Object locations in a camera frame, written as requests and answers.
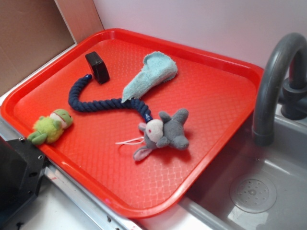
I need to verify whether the red plastic tray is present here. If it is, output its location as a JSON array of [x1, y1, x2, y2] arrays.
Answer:
[[0, 29, 263, 219]]

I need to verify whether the metal rail strip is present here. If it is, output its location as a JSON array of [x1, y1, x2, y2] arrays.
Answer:
[[0, 119, 139, 230]]

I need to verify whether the gray toy faucet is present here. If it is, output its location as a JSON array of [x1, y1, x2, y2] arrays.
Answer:
[[252, 33, 307, 146]]

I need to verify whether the green plush frog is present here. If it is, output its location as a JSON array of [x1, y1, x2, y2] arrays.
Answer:
[[27, 109, 73, 145]]

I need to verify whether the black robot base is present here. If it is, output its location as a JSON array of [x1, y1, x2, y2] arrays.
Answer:
[[0, 138, 47, 229]]

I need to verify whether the gray plush elephant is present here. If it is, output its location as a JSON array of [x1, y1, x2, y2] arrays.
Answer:
[[116, 108, 190, 161]]

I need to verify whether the gray plastic sink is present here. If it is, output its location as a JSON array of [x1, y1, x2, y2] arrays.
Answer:
[[180, 115, 307, 230]]

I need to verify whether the black rectangular block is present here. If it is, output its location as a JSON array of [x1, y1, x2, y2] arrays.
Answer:
[[85, 51, 110, 84]]

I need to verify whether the light blue cloth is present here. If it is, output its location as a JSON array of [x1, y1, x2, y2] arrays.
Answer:
[[122, 51, 178, 103]]

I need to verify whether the navy blue braided rope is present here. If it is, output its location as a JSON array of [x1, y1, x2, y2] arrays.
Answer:
[[68, 74, 154, 123]]

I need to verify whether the brown cardboard panel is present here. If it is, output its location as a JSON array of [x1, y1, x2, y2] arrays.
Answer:
[[0, 0, 103, 95]]

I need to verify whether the round sink drain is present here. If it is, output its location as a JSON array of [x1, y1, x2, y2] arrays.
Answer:
[[229, 173, 277, 214]]

